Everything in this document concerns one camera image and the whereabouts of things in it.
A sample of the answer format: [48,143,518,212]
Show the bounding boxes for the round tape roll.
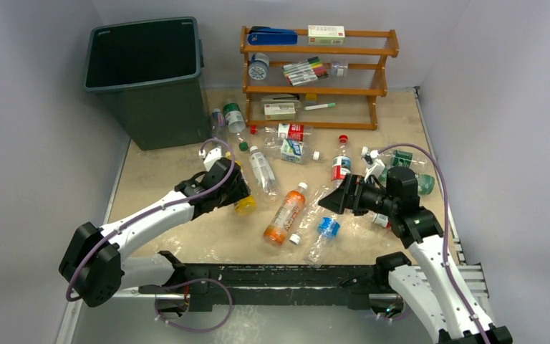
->
[248,52,270,81]

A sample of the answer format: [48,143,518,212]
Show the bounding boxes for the green blue label bottle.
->
[262,138,324,164]

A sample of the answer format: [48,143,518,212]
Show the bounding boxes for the small clear bottle purple label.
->
[211,108,228,142]

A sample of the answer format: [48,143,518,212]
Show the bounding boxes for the blue label water bottle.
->
[304,216,340,267]

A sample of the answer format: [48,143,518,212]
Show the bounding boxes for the white red box lower shelf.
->
[264,102,296,120]

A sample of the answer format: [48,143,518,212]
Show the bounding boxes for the green bottle far right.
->
[378,166,435,196]

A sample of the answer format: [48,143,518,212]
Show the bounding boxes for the green capped white marker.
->
[304,102,336,111]

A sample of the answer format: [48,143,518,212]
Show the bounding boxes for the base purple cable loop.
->
[153,277,235,333]

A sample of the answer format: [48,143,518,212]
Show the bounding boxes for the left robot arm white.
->
[58,158,250,307]

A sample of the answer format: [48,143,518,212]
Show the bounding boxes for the small clear jar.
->
[330,60,349,77]

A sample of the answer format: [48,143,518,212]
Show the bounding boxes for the orange tea bottle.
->
[263,182,309,246]

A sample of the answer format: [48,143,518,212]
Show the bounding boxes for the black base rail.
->
[139,252,410,312]

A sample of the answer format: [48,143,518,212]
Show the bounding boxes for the red label bottle lake picture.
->
[331,135,352,188]

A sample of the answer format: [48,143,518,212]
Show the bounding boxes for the red label bottle lower right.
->
[372,214,391,229]

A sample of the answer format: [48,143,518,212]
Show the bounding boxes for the green label bottle white cap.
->
[361,146,429,173]

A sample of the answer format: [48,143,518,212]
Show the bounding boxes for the clear unlabelled crushed bottle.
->
[289,185,333,246]

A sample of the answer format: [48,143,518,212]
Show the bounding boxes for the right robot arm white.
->
[318,167,513,343]

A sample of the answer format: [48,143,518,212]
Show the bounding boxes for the dark green plastic bin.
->
[83,16,212,151]

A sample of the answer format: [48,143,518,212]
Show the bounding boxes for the yellow plastic bottle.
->
[233,160,256,216]

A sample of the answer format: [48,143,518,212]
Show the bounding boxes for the orange wooden shelf rack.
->
[240,26,400,130]

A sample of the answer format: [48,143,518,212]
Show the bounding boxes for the red label bottle near shelf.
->
[249,123,314,142]

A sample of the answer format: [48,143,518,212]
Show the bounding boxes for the white green small box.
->
[307,25,346,45]

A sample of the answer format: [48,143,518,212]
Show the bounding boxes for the blue stapler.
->
[247,26,298,45]

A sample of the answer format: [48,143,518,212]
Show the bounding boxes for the pack of coloured markers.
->
[281,57,329,86]

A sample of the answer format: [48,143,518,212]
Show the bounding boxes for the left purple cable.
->
[65,138,236,303]

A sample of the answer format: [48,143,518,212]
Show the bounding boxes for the white label clear bottle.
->
[249,146,279,202]

